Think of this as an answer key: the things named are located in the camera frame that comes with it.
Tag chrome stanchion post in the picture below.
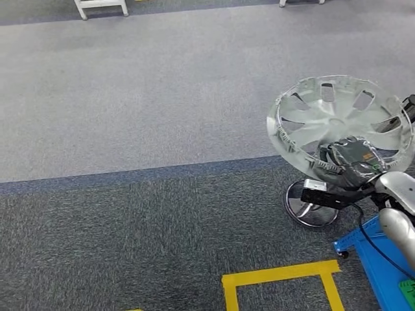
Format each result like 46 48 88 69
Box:
283 94 415 228

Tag blue metal shelf rack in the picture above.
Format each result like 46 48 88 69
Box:
334 214 415 311

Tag grey plastic wheel cover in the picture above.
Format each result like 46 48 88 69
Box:
266 75 415 183

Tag yellow floor tape square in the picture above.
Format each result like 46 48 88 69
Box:
221 259 346 311

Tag white table frame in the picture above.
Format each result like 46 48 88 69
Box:
73 0 129 21

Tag green plastic crate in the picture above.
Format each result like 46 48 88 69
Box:
399 279 415 311

